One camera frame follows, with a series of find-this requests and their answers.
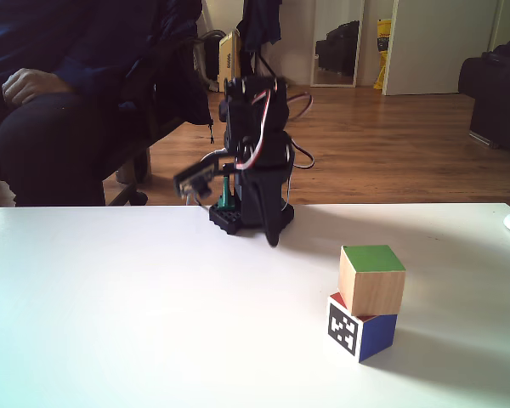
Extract black sofa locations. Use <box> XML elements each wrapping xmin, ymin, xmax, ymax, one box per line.
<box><xmin>457</xmin><ymin>35</ymin><xmax>510</xmax><ymax>162</ymax></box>

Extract dark chair with wheels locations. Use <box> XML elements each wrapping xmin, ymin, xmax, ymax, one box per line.
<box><xmin>101</xmin><ymin>122</ymin><xmax>184</xmax><ymax>208</ymax></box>

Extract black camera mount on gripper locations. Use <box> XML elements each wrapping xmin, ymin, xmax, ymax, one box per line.
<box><xmin>173</xmin><ymin>157</ymin><xmax>224</xmax><ymax>200</ymax></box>

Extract wooden cube with green face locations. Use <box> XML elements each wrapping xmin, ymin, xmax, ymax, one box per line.
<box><xmin>337</xmin><ymin>244</ymin><xmax>407</xmax><ymax>317</ymax></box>

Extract white door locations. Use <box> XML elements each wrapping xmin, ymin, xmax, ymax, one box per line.
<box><xmin>381</xmin><ymin>0</ymin><xmax>506</xmax><ymax>97</ymax></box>

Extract dark hanging clothes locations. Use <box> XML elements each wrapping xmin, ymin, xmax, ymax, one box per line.
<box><xmin>236</xmin><ymin>0</ymin><xmax>283</xmax><ymax>54</ymax></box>

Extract cube with marker and red face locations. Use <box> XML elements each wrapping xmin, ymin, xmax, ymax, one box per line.
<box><xmin>326</xmin><ymin>291</ymin><xmax>399</xmax><ymax>364</ymax></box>

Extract yellow and white box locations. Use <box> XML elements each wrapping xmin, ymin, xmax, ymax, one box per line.
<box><xmin>218</xmin><ymin>29</ymin><xmax>244</xmax><ymax>94</ymax></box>

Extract person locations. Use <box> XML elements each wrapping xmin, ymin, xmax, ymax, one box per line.
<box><xmin>0</xmin><ymin>0</ymin><xmax>213</xmax><ymax>208</ymax></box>

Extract red white black gripper cable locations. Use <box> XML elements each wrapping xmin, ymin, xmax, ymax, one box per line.
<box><xmin>233</xmin><ymin>87</ymin><xmax>278</xmax><ymax>172</ymax></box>

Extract person's hand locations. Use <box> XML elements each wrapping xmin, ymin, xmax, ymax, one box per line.
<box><xmin>2</xmin><ymin>67</ymin><xmax>77</xmax><ymax>107</ymax></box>

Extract green table clamp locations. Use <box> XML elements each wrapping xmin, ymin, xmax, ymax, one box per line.
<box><xmin>218</xmin><ymin>174</ymin><xmax>238</xmax><ymax>213</ymax></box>

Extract dark jacket on chair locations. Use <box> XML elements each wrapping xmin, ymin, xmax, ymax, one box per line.
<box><xmin>118</xmin><ymin>0</ymin><xmax>215</xmax><ymax>144</ymax></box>

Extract yellow bag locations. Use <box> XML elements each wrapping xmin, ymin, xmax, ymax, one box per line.
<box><xmin>372</xmin><ymin>17</ymin><xmax>393</xmax><ymax>91</ymax></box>

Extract white framed mirror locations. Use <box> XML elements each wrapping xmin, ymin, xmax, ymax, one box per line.
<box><xmin>310</xmin><ymin>0</ymin><xmax>366</xmax><ymax>88</ymax></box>

